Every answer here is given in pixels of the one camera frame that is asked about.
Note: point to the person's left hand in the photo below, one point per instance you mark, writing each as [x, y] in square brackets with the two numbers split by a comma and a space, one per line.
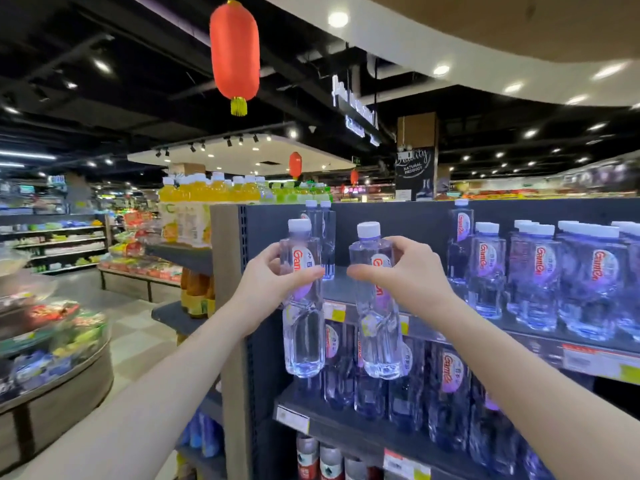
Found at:
[257, 289]

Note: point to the person's right hand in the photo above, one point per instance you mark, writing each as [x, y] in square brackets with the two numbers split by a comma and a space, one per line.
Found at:
[417, 282]

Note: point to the person's left thumb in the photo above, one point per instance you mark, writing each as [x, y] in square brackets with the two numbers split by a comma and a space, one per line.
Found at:
[305, 277]

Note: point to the person's right thumb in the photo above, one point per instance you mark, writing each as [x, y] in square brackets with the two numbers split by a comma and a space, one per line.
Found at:
[364, 272]

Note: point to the clear water bottle purple label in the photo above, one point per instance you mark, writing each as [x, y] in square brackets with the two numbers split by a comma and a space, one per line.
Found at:
[380, 339]
[328, 244]
[311, 219]
[304, 339]

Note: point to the person's left forearm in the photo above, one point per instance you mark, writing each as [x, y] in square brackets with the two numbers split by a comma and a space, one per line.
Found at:
[150, 394]

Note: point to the person's right forearm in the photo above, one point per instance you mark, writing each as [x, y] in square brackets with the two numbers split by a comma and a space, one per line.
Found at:
[540, 394]

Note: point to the yellow white price tag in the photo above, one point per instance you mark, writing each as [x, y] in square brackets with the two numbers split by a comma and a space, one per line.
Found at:
[405, 467]
[334, 311]
[600, 363]
[292, 419]

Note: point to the dark grey metal shelf unit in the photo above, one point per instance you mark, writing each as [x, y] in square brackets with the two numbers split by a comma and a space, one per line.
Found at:
[260, 229]

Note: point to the row of green drink bottles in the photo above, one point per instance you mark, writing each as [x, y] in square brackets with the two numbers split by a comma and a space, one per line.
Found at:
[295, 193]

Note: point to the small red paper lantern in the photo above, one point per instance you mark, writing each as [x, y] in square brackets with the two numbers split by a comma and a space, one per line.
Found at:
[295, 164]
[354, 176]

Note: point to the row of orange drink bottles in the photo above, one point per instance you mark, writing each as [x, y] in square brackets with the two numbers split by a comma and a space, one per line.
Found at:
[196, 294]

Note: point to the black chalkboard sign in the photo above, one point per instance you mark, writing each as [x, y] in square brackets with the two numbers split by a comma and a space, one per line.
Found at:
[414, 172]

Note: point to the row of yellow juice bottles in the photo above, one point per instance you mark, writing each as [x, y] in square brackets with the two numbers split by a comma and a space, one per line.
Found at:
[200, 204]

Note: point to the row of water bottles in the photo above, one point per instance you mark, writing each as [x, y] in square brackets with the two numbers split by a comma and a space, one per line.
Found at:
[450, 394]
[550, 279]

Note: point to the illuminated hanging store sign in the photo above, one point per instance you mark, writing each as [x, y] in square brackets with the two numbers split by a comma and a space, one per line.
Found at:
[355, 112]

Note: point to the row of black track spotlights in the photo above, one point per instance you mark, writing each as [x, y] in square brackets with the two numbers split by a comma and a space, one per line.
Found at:
[207, 144]

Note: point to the low wooden snack display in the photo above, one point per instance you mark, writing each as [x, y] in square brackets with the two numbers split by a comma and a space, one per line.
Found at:
[140, 274]

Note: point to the red drink can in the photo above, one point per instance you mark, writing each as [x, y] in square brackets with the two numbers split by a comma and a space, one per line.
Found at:
[307, 457]
[331, 463]
[355, 469]

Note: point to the blue drink packets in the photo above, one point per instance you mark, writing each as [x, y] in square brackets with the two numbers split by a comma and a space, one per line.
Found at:
[205, 437]

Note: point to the large red paper lantern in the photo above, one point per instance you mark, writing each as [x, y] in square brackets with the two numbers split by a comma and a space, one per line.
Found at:
[234, 49]

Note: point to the background grocery shelf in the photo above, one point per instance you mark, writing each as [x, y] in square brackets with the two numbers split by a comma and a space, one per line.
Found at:
[55, 242]

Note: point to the round wooden display stand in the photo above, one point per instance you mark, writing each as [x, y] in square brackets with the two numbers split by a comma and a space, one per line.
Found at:
[55, 364]

